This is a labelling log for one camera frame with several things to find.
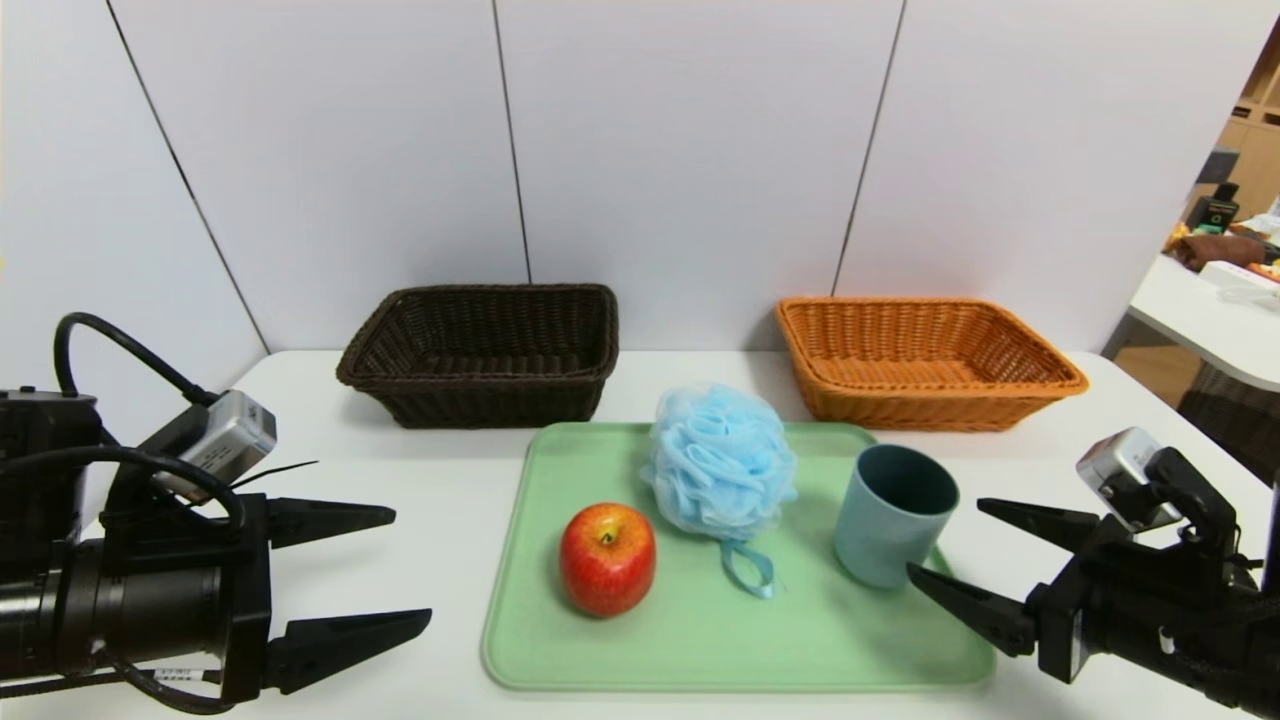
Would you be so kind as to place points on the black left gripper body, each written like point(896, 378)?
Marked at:
point(246, 596)

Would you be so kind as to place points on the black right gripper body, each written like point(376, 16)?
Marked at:
point(1064, 622)

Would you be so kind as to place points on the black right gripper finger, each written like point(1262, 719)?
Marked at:
point(1050, 525)
point(985, 610)

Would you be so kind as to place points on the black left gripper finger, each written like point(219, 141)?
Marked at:
point(330, 650)
point(320, 520)

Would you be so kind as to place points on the blue-grey plastic cup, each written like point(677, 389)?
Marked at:
point(880, 530)

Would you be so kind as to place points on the red apple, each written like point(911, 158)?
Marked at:
point(607, 565)

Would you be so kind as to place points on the light blue mesh bath pouf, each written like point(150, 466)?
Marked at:
point(715, 460)

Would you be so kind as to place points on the orange wicker basket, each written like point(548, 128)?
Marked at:
point(900, 410)

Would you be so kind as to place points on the dark brown wicker basket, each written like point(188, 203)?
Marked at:
point(480, 400)

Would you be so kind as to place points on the white side table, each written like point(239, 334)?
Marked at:
point(1200, 320)

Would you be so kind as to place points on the light green plastic tray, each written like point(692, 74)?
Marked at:
point(700, 640)

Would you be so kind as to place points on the white flat box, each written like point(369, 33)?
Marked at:
point(1225, 273)

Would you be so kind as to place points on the brown cloth bundle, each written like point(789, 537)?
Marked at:
point(1215, 250)

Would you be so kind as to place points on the black device with green mark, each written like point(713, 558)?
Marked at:
point(1215, 213)

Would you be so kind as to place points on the dark grey panel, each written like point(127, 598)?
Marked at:
point(1215, 167)

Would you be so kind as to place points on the wooden shelf unit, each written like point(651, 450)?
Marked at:
point(1255, 160)

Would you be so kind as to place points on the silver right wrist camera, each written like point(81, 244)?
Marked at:
point(1115, 465)

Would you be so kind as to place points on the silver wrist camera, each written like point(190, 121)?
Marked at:
point(225, 440)
point(1115, 465)

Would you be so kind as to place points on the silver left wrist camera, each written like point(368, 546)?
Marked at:
point(225, 440)

